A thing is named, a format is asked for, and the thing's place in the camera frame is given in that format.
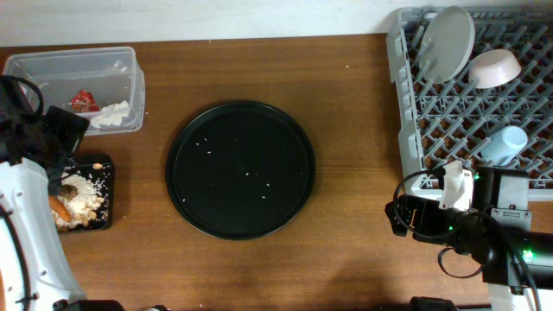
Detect red snack wrapper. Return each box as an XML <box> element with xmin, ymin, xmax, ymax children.
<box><xmin>70</xmin><ymin>90</ymin><xmax>100</xmax><ymax>113</ymax></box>

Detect clear plastic bin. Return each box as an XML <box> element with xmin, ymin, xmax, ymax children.
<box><xmin>3</xmin><ymin>47</ymin><xmax>145</xmax><ymax>136</ymax></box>

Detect rice and peanut shell scraps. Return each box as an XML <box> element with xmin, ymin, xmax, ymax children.
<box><xmin>51</xmin><ymin>162</ymin><xmax>111</xmax><ymax>233</ymax></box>

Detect round black serving tray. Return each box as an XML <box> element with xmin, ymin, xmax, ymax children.
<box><xmin>165</xmin><ymin>100</ymin><xmax>316</xmax><ymax>240</ymax></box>

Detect grey round plate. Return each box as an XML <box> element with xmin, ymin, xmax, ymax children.
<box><xmin>419</xmin><ymin>6</ymin><xmax>475</xmax><ymax>83</ymax></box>

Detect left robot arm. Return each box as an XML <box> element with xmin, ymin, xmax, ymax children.
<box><xmin>1</xmin><ymin>75</ymin><xmax>122</xmax><ymax>310</ymax></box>

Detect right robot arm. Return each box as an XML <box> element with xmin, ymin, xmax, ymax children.
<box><xmin>385</xmin><ymin>162</ymin><xmax>552</xmax><ymax>310</ymax></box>

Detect orange carrot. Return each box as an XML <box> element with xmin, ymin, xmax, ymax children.
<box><xmin>48</xmin><ymin>195</ymin><xmax>72</xmax><ymax>222</ymax></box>

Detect white tissue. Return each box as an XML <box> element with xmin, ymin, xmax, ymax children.
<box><xmin>90</xmin><ymin>100</ymin><xmax>130</xmax><ymax>129</ymax></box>

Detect black rectangular waste tray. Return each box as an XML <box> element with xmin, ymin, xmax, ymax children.
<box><xmin>51</xmin><ymin>154</ymin><xmax>115</xmax><ymax>234</ymax></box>

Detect pink bowl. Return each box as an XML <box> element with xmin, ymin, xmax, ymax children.
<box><xmin>468</xmin><ymin>49</ymin><xmax>522</xmax><ymax>89</ymax></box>

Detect grey dishwasher rack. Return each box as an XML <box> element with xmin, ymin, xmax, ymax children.
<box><xmin>386</xmin><ymin>6</ymin><xmax>552</xmax><ymax>201</ymax></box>

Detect brown walnut shell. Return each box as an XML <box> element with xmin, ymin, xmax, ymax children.
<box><xmin>60</xmin><ymin>184</ymin><xmax>79</xmax><ymax>201</ymax></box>

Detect light blue cup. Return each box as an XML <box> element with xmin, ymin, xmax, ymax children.
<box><xmin>480</xmin><ymin>125</ymin><xmax>528</xmax><ymax>166</ymax></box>

